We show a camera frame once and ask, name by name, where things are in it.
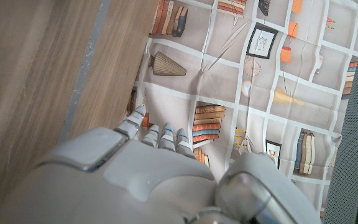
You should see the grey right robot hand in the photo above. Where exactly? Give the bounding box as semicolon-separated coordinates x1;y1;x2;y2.
0;105;323;224

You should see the printed bookshelf backdrop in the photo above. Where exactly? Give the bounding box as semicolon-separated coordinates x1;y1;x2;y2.
124;0;358;218

